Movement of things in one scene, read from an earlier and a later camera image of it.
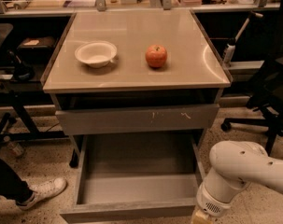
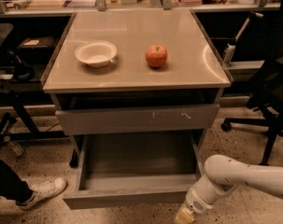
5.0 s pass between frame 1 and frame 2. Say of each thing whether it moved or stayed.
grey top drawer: stayed
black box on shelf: stayed
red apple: stayed
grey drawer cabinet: stayed
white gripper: moved
